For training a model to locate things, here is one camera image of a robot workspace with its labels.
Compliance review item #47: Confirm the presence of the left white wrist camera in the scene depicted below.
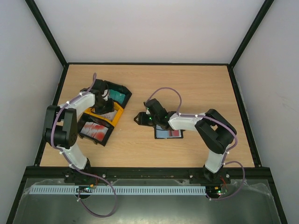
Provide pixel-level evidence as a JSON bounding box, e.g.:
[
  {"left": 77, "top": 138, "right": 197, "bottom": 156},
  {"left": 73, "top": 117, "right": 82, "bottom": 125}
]
[{"left": 101, "top": 89, "right": 109, "bottom": 101}]

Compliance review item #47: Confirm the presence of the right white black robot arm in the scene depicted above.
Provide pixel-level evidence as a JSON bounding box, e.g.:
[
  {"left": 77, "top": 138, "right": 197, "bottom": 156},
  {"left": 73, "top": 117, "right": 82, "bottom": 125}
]
[{"left": 134, "top": 98, "right": 238, "bottom": 183}]

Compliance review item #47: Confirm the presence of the red white credit card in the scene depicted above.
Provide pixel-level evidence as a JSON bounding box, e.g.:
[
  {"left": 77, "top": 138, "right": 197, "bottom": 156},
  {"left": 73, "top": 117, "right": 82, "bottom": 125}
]
[{"left": 169, "top": 130, "right": 182, "bottom": 138}]

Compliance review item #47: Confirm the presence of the black bin with teal cards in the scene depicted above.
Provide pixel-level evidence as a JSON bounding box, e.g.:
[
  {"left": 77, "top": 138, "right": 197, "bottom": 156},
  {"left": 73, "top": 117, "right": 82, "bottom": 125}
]
[{"left": 106, "top": 81, "right": 132, "bottom": 109}]

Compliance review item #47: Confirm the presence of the yellow bin with white cards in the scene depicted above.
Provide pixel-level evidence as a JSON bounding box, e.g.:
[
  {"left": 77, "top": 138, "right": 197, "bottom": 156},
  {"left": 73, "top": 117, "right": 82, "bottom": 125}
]
[{"left": 84, "top": 101, "right": 124, "bottom": 127}]

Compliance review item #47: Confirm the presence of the teal cards stack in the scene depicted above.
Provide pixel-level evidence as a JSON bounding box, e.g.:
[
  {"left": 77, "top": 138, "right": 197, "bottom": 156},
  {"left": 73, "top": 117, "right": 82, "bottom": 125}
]
[{"left": 109, "top": 89, "right": 126, "bottom": 105}]

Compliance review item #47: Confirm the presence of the black cage frame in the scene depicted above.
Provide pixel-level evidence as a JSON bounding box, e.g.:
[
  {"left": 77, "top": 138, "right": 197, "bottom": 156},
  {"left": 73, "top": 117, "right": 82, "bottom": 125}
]
[{"left": 6, "top": 0, "right": 289, "bottom": 224}]

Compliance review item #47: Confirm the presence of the light blue slotted cable duct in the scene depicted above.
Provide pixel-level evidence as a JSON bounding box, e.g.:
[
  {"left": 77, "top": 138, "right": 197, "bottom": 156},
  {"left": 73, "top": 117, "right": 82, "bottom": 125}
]
[{"left": 29, "top": 185, "right": 206, "bottom": 196}]

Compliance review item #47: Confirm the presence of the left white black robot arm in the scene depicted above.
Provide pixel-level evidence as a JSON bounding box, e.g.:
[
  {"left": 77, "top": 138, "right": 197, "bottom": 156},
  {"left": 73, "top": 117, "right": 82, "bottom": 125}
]
[{"left": 43, "top": 79, "right": 114, "bottom": 170}]

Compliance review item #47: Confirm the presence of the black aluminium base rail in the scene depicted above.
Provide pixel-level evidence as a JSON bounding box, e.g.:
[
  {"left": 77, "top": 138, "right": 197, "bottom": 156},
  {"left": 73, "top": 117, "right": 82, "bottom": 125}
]
[{"left": 23, "top": 166, "right": 271, "bottom": 185}]

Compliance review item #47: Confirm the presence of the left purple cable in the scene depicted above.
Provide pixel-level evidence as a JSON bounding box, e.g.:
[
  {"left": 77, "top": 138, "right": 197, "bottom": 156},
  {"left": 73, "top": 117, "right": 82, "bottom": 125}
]
[{"left": 50, "top": 72, "right": 98, "bottom": 171}]

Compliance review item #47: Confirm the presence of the black bin with red cards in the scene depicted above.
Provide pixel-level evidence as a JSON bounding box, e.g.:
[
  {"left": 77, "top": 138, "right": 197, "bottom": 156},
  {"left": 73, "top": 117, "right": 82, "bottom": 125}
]
[{"left": 78, "top": 113, "right": 114, "bottom": 146}]

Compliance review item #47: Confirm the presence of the red white cards stack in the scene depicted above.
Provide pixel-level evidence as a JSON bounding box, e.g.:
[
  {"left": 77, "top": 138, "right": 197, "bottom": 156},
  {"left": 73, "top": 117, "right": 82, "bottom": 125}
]
[{"left": 80, "top": 122, "right": 108, "bottom": 141}]

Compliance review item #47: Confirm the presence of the black card holder wallet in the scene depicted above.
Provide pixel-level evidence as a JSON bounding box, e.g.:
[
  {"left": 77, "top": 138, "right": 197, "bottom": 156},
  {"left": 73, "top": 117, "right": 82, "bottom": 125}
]
[{"left": 154, "top": 125, "right": 184, "bottom": 139}]

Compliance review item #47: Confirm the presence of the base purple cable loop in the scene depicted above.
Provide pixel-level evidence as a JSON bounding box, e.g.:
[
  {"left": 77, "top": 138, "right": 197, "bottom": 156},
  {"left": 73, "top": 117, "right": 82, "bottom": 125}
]
[{"left": 76, "top": 172, "right": 118, "bottom": 217}]

